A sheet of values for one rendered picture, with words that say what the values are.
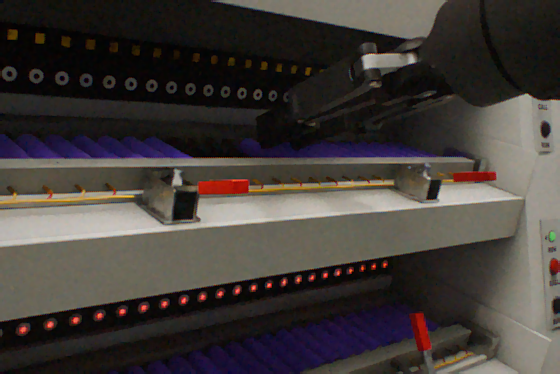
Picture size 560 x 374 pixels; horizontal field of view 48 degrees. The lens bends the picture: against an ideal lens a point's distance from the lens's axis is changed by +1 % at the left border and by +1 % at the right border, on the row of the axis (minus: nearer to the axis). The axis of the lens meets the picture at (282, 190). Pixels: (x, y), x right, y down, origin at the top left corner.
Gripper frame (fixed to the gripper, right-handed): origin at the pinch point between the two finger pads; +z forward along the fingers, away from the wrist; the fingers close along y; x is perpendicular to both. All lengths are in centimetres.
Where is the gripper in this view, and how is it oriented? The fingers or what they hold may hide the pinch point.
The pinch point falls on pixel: (301, 123)
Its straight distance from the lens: 54.5
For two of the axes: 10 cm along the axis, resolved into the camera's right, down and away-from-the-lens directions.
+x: -1.5, -9.8, 1.3
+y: 7.6, -0.3, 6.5
